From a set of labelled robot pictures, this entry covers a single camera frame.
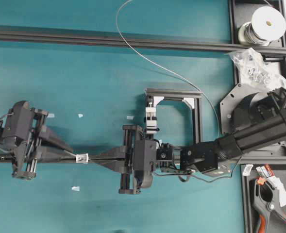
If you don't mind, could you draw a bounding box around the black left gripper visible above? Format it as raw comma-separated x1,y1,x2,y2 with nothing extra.
11,108,76,180

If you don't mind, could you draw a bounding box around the black table frame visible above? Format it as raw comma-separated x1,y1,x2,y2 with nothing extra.
227,0,286,233

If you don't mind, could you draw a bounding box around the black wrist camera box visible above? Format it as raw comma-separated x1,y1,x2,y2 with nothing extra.
2,100,34,149
133,139,157,190

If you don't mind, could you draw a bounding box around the thin grey wire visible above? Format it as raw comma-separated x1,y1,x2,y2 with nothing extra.
65,0,220,161

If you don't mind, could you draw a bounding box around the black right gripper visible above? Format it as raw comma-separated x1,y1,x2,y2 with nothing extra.
90,125,143,194

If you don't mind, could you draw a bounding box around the long black extrusion rail near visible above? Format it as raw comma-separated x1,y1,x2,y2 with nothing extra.
0,154,125,164

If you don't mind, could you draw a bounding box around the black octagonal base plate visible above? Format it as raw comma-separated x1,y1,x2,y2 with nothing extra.
219,83,260,135

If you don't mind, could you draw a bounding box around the long black extrusion rail far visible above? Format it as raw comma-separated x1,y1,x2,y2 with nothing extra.
0,23,286,56

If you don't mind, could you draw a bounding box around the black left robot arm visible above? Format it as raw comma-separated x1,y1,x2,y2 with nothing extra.
0,108,75,180

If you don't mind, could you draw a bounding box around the orange black spring clamp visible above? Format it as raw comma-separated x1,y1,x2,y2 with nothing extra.
250,177,286,233

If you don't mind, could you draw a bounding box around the black wrist camera box left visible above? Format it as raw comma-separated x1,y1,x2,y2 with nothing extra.
2,100,34,149

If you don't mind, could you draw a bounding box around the silver metal corner fitting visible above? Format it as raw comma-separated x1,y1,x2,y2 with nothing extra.
75,153,89,164

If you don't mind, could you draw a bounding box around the grey wire spool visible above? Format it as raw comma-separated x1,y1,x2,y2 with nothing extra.
238,6,286,46

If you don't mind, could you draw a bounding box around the clear plastic bag of hardware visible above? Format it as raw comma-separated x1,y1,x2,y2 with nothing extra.
228,48,286,91

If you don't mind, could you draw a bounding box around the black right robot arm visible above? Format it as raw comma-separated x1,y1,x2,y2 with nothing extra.
91,88,286,194

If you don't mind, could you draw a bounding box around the small black extrusion frame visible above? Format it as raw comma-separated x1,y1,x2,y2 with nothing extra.
144,88,203,146

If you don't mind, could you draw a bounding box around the long black extrusion rail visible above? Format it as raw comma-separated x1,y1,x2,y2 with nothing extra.
0,23,286,56
0,154,125,164

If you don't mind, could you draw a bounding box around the white black clamp fixture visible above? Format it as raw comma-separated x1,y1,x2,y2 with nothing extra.
145,96,159,137

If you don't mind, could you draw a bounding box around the black wrist camera box right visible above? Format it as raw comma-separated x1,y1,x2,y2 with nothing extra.
133,139,157,190

